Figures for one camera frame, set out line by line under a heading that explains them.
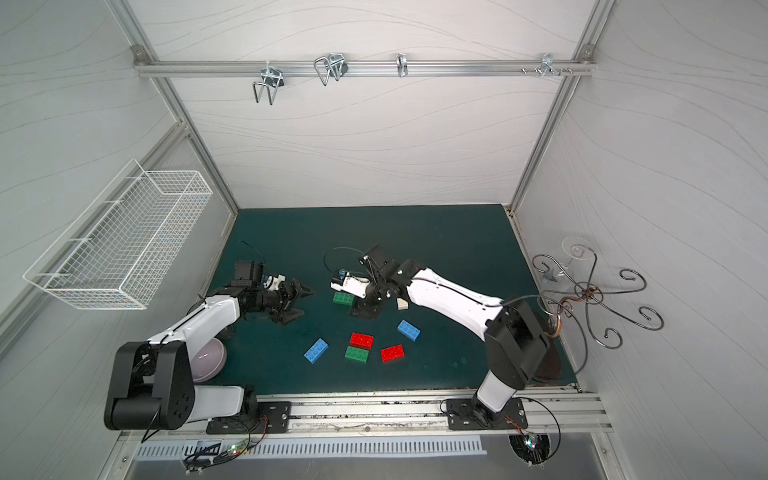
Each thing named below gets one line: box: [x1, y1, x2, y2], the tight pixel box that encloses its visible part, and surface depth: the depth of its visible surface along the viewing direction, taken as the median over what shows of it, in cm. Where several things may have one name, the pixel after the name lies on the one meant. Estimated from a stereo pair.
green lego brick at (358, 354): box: [344, 345, 369, 363], surface depth 85 cm
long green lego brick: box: [333, 291, 355, 306], surface depth 95 cm
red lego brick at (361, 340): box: [350, 332, 375, 349], surface depth 87 cm
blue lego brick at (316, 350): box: [303, 337, 329, 364], surface depth 85 cm
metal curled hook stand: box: [532, 242, 665, 375], surface depth 63 cm
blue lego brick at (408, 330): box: [397, 319, 421, 342], surface depth 89 cm
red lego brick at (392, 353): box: [380, 344, 405, 363], surface depth 84 cm
